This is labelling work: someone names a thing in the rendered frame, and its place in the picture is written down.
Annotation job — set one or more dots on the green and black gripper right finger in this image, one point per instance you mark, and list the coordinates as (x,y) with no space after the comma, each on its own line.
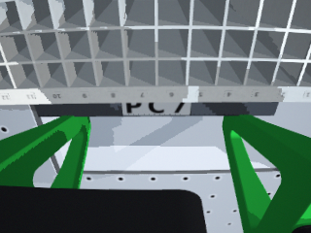
(290,152)

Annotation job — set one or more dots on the white deep-well block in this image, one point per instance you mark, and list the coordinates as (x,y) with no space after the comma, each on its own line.
(154,74)

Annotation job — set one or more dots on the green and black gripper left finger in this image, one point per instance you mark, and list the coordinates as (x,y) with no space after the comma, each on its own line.
(22,154)

